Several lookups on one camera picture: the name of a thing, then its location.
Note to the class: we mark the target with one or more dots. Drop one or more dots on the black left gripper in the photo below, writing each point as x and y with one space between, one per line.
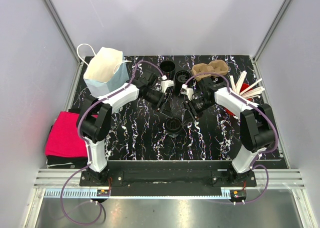
165 107

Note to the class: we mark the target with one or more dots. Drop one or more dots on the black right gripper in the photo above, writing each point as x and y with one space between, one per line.
188 117

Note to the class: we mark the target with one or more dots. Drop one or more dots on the black cup lid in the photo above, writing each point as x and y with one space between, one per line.
173 125

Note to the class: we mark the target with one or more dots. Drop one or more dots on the light blue paper bag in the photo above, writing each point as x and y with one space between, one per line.
105 72

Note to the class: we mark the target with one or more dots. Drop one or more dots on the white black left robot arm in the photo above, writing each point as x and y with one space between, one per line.
94 121

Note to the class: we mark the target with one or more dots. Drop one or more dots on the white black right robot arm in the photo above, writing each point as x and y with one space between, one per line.
258 132

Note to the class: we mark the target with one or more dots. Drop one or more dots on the black coffee cup with lid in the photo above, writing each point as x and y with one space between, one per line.
180 78

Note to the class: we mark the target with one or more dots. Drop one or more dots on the white wrapped straw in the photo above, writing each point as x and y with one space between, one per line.
248 89
254 92
235 84
240 82

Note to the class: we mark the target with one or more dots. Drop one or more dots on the pink cloth on black pad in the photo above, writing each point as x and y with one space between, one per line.
64 148

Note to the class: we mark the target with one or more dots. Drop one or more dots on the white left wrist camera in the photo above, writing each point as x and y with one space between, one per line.
166 83

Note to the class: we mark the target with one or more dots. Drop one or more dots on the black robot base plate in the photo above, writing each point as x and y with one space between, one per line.
168 179

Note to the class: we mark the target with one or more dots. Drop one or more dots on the aluminium frame post left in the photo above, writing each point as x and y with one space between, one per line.
61 28

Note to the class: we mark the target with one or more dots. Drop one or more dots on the aluminium frame post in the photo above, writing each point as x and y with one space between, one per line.
275 23
61 28

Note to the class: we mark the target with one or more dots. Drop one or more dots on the aluminium frame post right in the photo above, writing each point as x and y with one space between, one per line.
275 23

